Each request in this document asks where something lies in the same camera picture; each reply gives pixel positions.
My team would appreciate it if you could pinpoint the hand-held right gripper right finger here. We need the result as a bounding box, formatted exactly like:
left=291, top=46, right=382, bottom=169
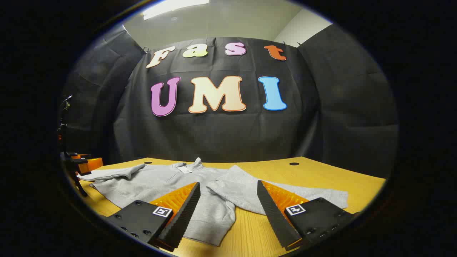
left=256, top=180, right=359, bottom=251

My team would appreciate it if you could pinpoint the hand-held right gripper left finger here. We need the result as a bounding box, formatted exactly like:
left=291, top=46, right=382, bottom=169
left=102, top=181, right=201, bottom=252

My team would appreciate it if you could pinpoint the grey sweatshirt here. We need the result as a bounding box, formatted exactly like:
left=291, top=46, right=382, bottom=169
left=77, top=157, right=349, bottom=247

